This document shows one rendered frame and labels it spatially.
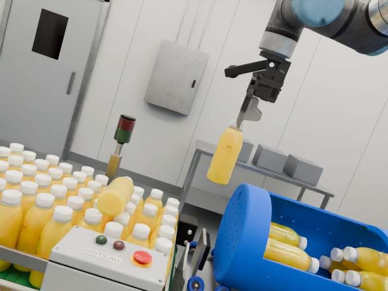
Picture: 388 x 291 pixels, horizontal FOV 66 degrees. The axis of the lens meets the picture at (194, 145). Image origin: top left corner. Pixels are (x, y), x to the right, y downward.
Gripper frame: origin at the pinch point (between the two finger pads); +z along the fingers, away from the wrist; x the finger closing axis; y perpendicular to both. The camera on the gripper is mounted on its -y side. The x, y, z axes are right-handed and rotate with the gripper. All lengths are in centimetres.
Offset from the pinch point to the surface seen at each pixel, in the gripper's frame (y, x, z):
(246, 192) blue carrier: 9.5, -8.8, 15.3
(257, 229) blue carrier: 14.6, -17.1, 19.8
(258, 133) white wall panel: 16, 325, 60
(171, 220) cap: -6.1, -14.6, 29.0
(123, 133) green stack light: -39.9, 17.5, 23.2
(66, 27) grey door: -259, 266, 12
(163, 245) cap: -4.0, -28.4, 27.1
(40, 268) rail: -26, -37, 39
